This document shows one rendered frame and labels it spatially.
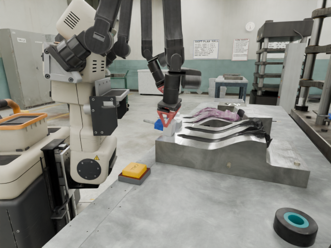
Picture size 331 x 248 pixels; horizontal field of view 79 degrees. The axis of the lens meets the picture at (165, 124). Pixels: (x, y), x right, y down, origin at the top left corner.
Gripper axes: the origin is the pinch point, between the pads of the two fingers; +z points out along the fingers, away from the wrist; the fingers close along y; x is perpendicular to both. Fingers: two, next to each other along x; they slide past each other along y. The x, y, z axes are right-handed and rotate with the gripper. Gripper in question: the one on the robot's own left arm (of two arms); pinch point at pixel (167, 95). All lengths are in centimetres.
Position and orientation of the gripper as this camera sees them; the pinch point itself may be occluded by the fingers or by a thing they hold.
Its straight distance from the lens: 113.7
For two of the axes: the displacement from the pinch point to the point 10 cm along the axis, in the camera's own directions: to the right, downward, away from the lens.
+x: -8.9, 4.4, 0.8
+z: 4.4, 8.5, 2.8
